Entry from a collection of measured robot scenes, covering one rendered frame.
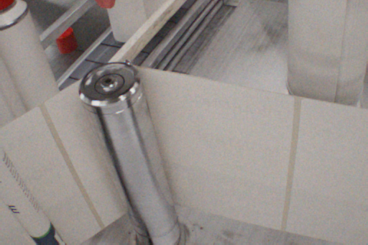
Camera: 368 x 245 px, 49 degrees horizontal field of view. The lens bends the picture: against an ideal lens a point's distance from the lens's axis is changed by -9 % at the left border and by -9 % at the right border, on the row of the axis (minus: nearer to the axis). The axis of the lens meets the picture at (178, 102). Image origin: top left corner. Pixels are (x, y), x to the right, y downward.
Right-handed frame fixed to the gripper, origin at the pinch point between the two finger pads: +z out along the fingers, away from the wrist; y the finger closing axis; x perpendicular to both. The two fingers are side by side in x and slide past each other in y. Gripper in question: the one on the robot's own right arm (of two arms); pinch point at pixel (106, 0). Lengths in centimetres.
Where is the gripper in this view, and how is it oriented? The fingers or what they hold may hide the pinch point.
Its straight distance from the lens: 45.0
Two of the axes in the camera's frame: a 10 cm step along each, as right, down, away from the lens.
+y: 4.6, -6.6, 5.9
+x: -8.8, -2.3, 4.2
